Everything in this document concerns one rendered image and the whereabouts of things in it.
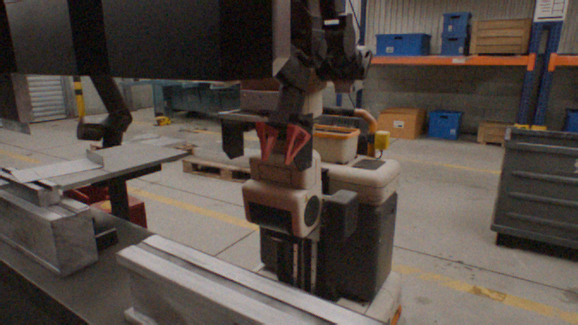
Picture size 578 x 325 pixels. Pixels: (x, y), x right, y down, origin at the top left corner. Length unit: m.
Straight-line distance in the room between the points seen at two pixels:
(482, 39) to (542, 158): 3.67
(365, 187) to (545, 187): 1.59
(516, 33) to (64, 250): 5.89
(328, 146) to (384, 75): 5.66
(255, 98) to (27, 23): 0.72
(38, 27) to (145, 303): 0.33
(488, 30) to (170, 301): 5.90
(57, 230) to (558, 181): 2.53
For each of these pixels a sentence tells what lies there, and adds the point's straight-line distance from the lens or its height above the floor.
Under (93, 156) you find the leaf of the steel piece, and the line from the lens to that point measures 0.79.
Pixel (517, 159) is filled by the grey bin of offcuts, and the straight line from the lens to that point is 2.65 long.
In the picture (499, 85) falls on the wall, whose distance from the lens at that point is 6.68.
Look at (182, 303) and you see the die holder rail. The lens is 0.42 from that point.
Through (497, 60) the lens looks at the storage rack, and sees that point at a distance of 5.58.
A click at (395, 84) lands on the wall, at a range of 6.93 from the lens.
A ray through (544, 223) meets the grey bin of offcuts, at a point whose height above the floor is 0.23.
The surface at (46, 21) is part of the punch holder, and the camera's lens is 0.48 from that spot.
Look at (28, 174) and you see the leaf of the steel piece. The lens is 0.76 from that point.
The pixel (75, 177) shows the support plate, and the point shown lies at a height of 1.00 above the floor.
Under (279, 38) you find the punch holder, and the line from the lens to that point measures 0.32.
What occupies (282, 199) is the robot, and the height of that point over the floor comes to 0.78.
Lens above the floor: 1.19
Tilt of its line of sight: 16 degrees down
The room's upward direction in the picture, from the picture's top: straight up
